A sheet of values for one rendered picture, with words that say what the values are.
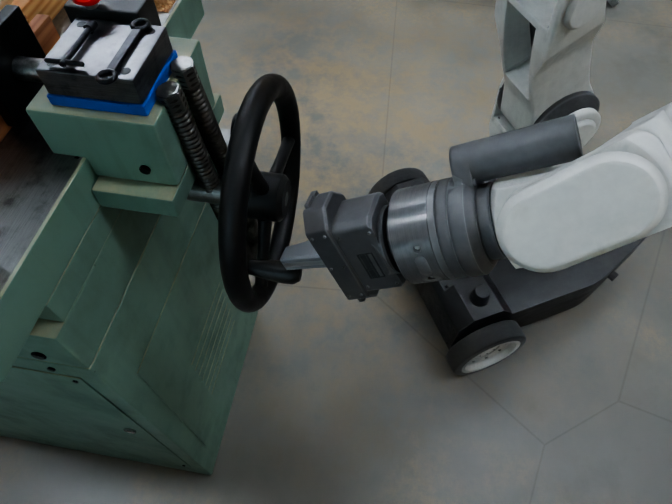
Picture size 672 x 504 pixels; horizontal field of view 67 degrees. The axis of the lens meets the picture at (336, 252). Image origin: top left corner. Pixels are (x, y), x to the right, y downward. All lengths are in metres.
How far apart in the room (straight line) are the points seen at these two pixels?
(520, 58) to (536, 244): 0.70
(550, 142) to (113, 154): 0.42
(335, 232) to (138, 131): 0.22
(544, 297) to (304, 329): 0.64
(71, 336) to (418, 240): 0.40
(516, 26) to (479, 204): 0.61
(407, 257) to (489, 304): 0.86
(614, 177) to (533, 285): 1.03
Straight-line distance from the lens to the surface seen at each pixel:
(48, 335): 0.62
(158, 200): 0.58
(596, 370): 1.54
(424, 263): 0.42
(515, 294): 1.36
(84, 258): 0.63
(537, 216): 0.38
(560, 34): 0.87
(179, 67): 0.57
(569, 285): 1.43
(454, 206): 0.41
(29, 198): 0.60
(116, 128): 0.55
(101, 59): 0.55
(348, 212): 0.46
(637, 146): 0.38
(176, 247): 0.84
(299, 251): 0.51
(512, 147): 0.41
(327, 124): 1.92
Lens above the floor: 1.29
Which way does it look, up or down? 57 degrees down
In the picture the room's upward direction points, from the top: straight up
